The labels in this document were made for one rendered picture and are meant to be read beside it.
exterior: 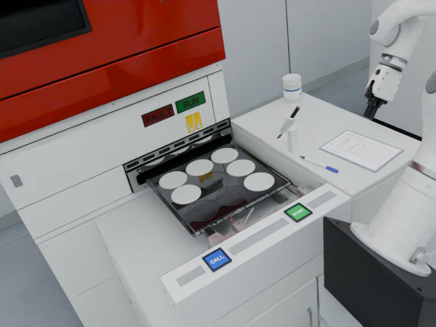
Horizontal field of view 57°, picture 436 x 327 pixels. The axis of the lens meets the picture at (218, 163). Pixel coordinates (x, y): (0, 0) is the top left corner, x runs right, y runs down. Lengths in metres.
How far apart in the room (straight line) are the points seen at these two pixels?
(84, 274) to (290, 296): 0.80
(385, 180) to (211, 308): 0.61
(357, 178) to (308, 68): 2.73
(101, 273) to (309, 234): 0.88
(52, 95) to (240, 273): 0.72
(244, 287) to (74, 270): 0.76
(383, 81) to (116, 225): 1.00
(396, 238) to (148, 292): 0.67
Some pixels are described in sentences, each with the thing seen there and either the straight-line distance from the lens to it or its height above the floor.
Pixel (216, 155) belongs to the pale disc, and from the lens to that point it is 1.50.
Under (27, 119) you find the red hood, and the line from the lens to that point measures 1.26.
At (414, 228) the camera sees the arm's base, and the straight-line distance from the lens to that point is 0.94.
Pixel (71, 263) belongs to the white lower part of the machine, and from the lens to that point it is 1.61.
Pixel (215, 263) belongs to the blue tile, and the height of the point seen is 0.96.
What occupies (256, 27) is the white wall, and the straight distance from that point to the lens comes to 3.42.
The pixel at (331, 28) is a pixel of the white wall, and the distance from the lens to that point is 3.98.
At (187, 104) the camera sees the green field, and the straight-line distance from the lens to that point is 1.46.
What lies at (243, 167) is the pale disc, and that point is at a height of 0.90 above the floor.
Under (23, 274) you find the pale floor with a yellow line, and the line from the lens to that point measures 2.78.
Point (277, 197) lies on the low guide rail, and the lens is 1.36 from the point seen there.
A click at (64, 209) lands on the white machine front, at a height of 0.90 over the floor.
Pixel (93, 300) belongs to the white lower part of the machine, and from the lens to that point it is 1.76.
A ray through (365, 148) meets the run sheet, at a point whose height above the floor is 0.97.
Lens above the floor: 1.71
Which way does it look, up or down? 34 degrees down
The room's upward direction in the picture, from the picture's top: 11 degrees counter-clockwise
